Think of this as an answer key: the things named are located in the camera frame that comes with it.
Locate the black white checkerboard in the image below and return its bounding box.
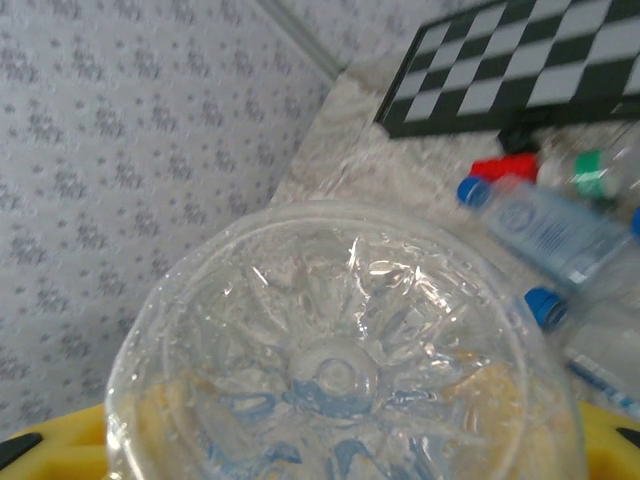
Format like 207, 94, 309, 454
374, 0, 640, 141

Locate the clear bottle pale blue label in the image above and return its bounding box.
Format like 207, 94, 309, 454
455, 174, 639, 301

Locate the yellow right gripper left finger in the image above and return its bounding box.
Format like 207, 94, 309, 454
0, 402, 114, 480

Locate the clear plastic bottle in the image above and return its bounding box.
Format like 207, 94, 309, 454
103, 199, 586, 480

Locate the clear bottle green cap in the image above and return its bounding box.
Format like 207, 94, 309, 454
537, 124, 640, 201

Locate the clear bottle blue white label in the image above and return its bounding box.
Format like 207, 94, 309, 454
522, 285, 640, 424

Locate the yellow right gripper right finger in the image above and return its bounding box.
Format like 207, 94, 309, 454
574, 397, 640, 480

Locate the red block board stand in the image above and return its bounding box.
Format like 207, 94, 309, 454
469, 122, 541, 187

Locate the aluminium frame post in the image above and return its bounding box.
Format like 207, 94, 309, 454
257, 0, 349, 84

